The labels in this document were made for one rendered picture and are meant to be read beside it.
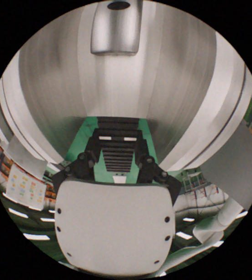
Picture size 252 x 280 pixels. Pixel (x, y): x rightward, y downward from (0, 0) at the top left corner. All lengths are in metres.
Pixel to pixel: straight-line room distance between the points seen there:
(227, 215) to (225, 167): 0.23
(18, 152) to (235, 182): 0.41
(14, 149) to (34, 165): 0.05
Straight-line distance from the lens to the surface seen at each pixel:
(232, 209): 0.42
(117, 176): 0.24
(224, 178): 0.29
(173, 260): 0.57
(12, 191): 3.13
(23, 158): 0.16
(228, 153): 0.27
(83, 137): 0.16
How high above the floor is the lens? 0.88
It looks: 42 degrees down
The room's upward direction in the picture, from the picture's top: 180 degrees counter-clockwise
